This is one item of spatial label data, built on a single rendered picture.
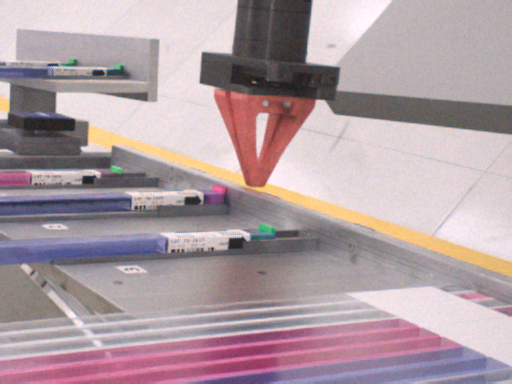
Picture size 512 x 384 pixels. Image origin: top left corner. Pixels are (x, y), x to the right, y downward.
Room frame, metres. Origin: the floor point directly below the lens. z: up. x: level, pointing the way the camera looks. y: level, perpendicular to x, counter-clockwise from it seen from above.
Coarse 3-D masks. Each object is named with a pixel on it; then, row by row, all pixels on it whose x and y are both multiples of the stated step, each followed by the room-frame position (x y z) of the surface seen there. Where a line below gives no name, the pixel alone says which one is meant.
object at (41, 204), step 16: (112, 192) 0.66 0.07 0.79; (208, 192) 0.67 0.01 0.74; (0, 208) 0.63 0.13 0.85; (16, 208) 0.63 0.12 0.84; (32, 208) 0.64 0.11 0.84; (48, 208) 0.64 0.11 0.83; (64, 208) 0.64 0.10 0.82; (80, 208) 0.64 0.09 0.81; (96, 208) 0.65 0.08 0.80; (112, 208) 0.65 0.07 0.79; (128, 208) 0.65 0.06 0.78
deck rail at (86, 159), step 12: (0, 156) 0.84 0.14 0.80; (12, 156) 0.84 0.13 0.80; (24, 156) 0.84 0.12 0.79; (36, 156) 0.84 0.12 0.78; (48, 156) 0.85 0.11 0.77; (60, 156) 0.85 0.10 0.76; (72, 156) 0.85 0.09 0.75; (84, 156) 0.85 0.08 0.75; (96, 156) 0.86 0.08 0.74; (108, 156) 0.86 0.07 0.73; (0, 168) 0.83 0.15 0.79; (12, 168) 0.84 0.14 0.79; (24, 168) 0.84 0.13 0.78; (36, 168) 0.84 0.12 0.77; (48, 168) 0.84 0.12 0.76; (60, 168) 0.85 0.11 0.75
